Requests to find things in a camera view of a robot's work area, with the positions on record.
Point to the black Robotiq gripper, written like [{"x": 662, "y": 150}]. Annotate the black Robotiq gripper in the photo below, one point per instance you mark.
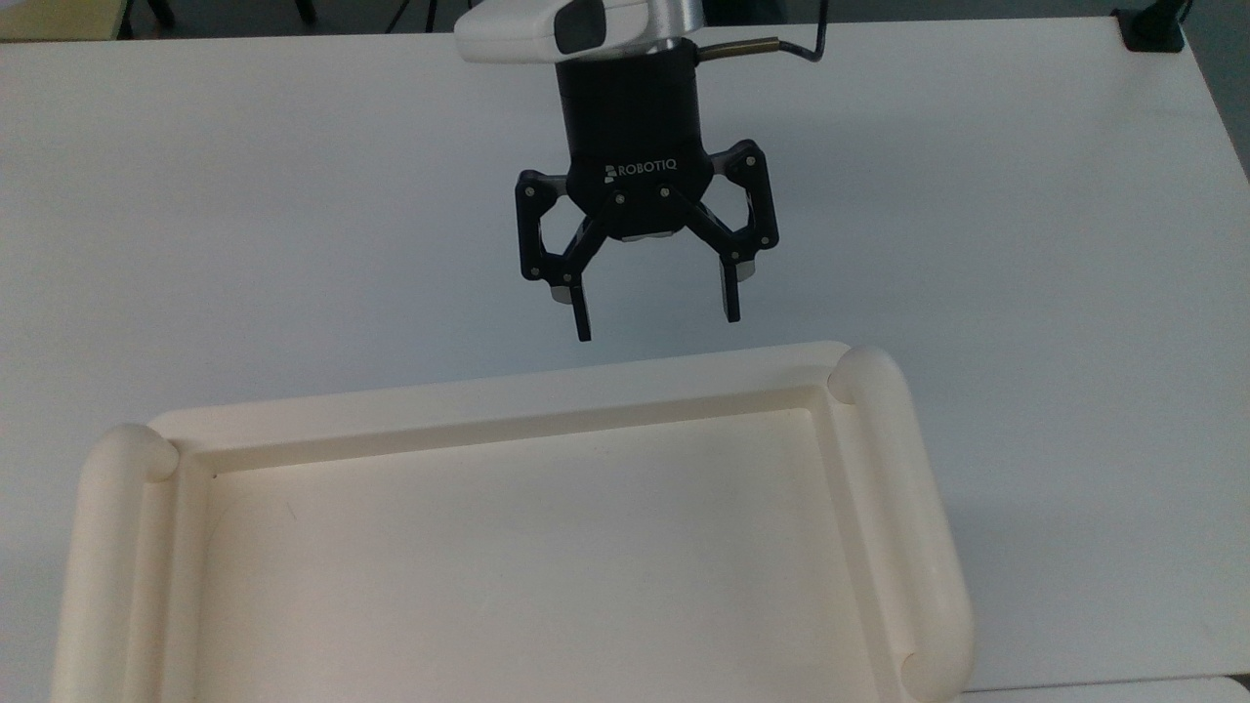
[{"x": 630, "y": 127}]

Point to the cream white plastic tray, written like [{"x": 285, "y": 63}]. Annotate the cream white plastic tray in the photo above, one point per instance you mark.
[{"x": 537, "y": 547}]

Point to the black chair leg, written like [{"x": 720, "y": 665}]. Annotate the black chair leg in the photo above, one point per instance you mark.
[
  {"x": 306, "y": 10},
  {"x": 161, "y": 12}
]

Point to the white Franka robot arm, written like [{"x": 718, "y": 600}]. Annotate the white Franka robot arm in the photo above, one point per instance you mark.
[{"x": 508, "y": 34}]

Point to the black table clamp base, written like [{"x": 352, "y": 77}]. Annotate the black table clamp base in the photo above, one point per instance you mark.
[{"x": 1152, "y": 27}]

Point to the yellow wooden furniture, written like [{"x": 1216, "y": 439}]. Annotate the yellow wooden furniture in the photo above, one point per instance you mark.
[{"x": 59, "y": 18}]

